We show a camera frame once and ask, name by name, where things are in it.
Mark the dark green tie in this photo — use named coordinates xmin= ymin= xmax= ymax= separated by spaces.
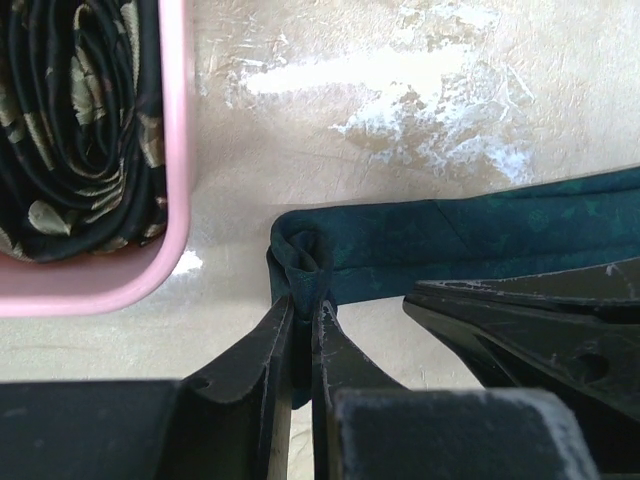
xmin=266 ymin=168 xmax=639 ymax=408

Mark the rolled black tie front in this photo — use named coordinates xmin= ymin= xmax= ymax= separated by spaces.
xmin=1 ymin=1 xmax=168 ymax=263

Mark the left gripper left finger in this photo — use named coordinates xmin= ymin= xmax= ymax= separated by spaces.
xmin=174 ymin=297 xmax=293 ymax=479

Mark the pink divided tray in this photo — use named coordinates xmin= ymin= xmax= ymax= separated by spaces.
xmin=1 ymin=1 xmax=196 ymax=318

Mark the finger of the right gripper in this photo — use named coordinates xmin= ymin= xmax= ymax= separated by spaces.
xmin=412 ymin=262 xmax=639 ymax=325
xmin=403 ymin=294 xmax=639 ymax=425

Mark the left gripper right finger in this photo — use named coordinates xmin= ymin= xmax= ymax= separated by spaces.
xmin=312 ymin=300 xmax=404 ymax=479

